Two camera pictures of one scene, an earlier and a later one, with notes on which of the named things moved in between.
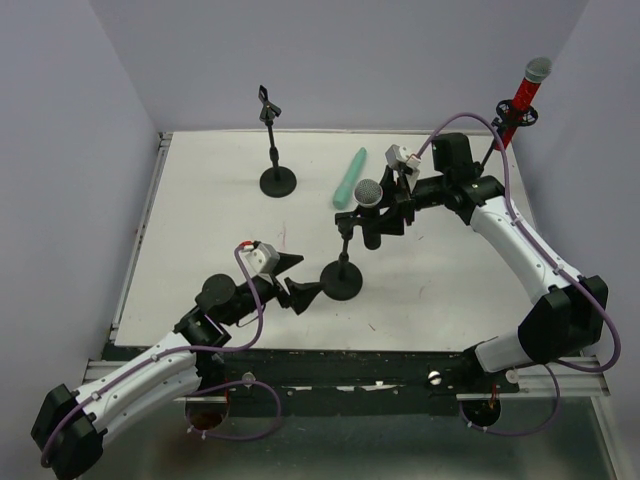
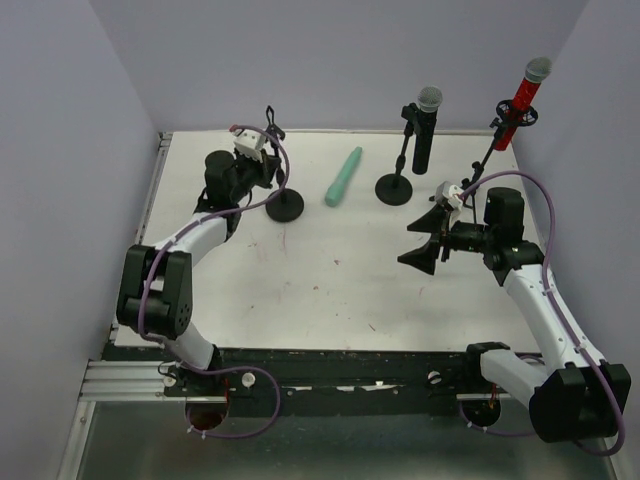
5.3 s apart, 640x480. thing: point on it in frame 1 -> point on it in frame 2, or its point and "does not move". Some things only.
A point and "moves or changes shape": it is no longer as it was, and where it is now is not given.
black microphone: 367,195 -> 429,100
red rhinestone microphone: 537,70 does not move
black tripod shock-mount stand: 527,117 does not move
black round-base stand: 343,279 moves or changes shape
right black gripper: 400,201 -> 444,240
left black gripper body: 280,289 -> 271,166
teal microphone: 342,195 moves or changes shape
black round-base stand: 278,181 moves or changes shape
